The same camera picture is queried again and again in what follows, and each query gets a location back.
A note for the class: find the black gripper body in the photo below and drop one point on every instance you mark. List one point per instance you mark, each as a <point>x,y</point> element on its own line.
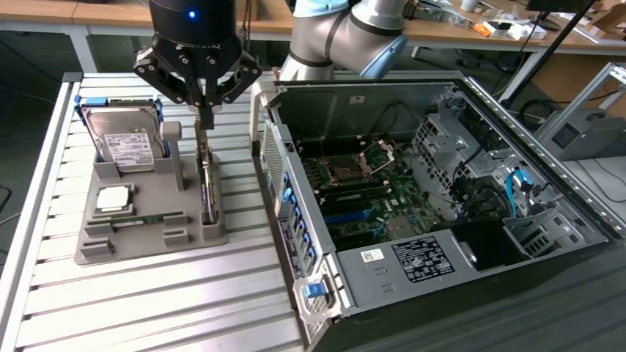
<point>195,33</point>

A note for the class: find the graphics card with metal bracket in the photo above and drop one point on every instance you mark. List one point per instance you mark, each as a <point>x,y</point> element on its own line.
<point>210,190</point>

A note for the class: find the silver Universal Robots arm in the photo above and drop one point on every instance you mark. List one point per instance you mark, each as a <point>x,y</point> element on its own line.
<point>353,33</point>

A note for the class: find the hard disk in blue carrier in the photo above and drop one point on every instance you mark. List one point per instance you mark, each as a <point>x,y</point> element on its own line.
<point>122,128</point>

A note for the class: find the open grey PC case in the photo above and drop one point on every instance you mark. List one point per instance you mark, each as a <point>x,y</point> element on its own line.
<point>274,161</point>

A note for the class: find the wooden desk with grey legs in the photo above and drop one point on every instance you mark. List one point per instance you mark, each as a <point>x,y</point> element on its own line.
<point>48,18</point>

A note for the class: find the grey parts rack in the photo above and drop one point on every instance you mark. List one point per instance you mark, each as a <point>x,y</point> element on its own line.
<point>151,198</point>

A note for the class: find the CPU socket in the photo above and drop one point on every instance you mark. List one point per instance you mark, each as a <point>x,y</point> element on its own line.
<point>347,170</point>

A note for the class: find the silver CPU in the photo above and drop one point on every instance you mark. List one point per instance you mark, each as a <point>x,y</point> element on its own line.
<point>113,199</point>

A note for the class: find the metal socket cover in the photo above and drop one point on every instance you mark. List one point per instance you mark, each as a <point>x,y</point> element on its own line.
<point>379,155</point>

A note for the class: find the green RAM stick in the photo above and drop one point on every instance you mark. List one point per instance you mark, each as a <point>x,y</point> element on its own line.
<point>142,220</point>

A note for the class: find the blue expansion slot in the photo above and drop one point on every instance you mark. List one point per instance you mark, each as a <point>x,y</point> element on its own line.
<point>347,217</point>

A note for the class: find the green motherboard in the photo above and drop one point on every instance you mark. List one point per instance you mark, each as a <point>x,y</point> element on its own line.
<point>406,198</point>

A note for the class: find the white cup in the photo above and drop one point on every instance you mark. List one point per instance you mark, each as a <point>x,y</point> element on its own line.
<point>470,4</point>

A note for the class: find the orange and white box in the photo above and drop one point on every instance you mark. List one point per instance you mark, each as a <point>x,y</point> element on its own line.
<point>492,28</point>

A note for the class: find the blue case latch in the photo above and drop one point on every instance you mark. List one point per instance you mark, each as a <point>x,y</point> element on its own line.
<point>313,290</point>

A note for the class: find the small white box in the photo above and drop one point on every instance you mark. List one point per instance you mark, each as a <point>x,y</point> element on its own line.
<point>528,33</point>

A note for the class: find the grey power supply unit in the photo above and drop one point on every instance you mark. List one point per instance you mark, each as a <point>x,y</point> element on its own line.
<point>371,278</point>

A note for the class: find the black monitor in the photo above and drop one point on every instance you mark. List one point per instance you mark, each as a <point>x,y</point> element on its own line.
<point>548,23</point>

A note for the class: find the black stand pole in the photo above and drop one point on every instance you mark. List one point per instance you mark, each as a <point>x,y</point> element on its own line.
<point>553,45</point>

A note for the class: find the cluttered wooden desk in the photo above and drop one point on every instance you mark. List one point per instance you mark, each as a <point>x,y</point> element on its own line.
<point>577,45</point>

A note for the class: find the grey computer tower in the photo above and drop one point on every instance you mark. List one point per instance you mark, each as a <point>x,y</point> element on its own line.
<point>592,139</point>

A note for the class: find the small metal disk bay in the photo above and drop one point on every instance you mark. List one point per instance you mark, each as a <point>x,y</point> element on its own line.
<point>538,234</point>

